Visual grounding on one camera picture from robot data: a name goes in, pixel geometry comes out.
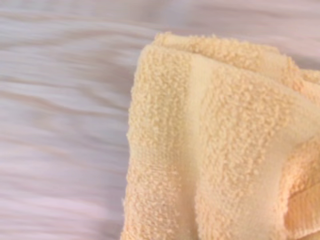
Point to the yellow terry towel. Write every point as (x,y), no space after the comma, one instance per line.
(220,140)

